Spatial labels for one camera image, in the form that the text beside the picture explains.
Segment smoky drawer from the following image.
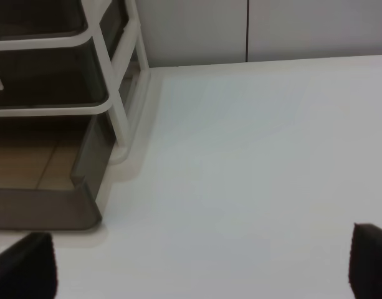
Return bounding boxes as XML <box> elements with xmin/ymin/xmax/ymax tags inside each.
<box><xmin>0</xmin><ymin>114</ymin><xmax>116</xmax><ymax>230</ymax></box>
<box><xmin>0</xmin><ymin>0</ymin><xmax>88</xmax><ymax>40</ymax></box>
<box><xmin>0</xmin><ymin>40</ymin><xmax>108</xmax><ymax>108</ymax></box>

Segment smoky middle drawer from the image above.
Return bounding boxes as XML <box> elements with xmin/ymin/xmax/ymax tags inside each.
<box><xmin>0</xmin><ymin>40</ymin><xmax>108</xmax><ymax>108</ymax></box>

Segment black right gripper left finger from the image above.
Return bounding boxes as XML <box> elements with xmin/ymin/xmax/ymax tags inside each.
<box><xmin>0</xmin><ymin>232</ymin><xmax>58</xmax><ymax>298</ymax></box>

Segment smoky bottom drawer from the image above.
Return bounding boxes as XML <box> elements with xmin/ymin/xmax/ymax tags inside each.
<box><xmin>0</xmin><ymin>114</ymin><xmax>116</xmax><ymax>230</ymax></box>

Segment smoky top drawer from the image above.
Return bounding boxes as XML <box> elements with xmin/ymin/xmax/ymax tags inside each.
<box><xmin>0</xmin><ymin>0</ymin><xmax>88</xmax><ymax>40</ymax></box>

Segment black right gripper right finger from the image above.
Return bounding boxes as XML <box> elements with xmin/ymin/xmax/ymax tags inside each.
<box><xmin>348</xmin><ymin>224</ymin><xmax>382</xmax><ymax>299</ymax></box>

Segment white drawer cabinet frame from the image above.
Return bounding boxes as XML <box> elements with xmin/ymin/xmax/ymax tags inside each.
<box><xmin>0</xmin><ymin>0</ymin><xmax>151</xmax><ymax>164</ymax></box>

